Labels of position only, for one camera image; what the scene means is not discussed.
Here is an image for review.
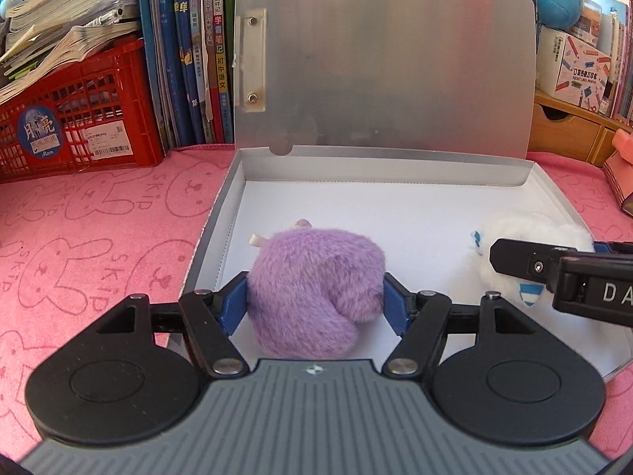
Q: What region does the purple plush toy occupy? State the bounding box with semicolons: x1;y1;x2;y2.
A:
246;218;387;359

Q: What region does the wooden drawer organizer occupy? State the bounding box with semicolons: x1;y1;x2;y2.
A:
531;89;633;167

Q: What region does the pink rabbit-print towel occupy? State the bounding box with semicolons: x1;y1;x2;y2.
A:
0;142;633;462

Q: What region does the white printed carton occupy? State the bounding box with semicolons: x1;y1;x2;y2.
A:
536;26;612;108

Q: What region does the silver file box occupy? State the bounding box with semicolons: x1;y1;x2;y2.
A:
180;0;625;382

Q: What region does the row of colourful books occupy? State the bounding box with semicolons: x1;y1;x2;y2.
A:
435;0;633;124

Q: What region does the row of blue books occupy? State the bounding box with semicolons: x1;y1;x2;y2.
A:
136;0;237;150

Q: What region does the red plastic crate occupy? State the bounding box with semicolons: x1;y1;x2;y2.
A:
0;34;165;184

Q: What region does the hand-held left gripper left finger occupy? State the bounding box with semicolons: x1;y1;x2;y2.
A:
96;271;250;378

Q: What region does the white plush toy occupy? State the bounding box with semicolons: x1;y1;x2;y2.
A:
467;212;595;308

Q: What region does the pink house-shaped bag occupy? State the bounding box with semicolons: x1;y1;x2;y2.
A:
602;129;633;217

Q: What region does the blue round plush toy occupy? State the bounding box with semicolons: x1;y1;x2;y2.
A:
536;0;583;30

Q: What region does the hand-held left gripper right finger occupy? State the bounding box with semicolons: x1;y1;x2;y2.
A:
382;272;532;378

